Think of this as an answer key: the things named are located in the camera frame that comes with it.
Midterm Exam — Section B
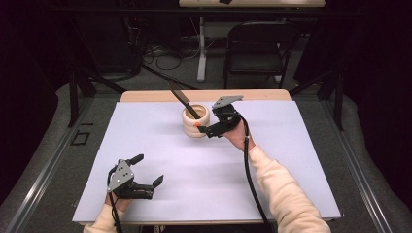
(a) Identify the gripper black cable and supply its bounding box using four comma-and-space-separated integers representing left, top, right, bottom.
106, 166, 124, 233
238, 115, 276, 233

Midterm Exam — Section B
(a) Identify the black metal stand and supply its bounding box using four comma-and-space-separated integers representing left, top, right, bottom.
289, 66, 345, 132
65, 13, 128, 128

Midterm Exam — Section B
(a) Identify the wooden table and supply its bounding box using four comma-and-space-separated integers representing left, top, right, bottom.
78, 89, 335, 226

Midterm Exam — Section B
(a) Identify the black kitchen knife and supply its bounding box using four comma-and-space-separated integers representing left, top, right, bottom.
167, 80, 202, 120

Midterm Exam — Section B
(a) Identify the light wooden desk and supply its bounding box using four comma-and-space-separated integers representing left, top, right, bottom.
178, 0, 326, 9

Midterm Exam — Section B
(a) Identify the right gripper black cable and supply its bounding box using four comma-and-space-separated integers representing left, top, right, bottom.
238, 115, 276, 233

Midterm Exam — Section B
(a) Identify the white desk leg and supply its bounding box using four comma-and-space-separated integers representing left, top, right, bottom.
196, 16, 209, 83

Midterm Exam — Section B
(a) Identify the white table mat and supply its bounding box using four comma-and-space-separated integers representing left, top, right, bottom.
71, 100, 342, 224

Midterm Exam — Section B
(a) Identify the person's right hand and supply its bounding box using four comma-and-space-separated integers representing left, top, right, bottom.
222, 117, 257, 153

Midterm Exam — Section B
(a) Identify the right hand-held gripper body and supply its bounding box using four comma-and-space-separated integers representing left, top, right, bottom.
206, 94, 245, 139

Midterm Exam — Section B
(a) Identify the tangle of floor cables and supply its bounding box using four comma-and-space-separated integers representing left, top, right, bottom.
127, 16, 199, 72

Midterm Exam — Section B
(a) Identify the black folding chair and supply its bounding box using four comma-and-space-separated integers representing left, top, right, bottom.
222, 21, 301, 90

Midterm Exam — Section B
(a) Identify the metal floor rail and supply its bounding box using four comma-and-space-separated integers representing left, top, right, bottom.
319, 96, 394, 233
2, 96, 95, 233

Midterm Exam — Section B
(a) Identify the cream ribbed holder cup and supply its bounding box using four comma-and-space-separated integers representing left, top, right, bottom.
181, 103, 212, 139

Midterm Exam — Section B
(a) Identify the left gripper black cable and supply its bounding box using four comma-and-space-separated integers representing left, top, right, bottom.
106, 166, 124, 233

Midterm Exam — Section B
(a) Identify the person's left hand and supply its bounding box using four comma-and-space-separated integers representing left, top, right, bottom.
104, 192, 134, 213

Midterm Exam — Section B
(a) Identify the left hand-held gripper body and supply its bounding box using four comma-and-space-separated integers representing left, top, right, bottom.
107, 158, 155, 200

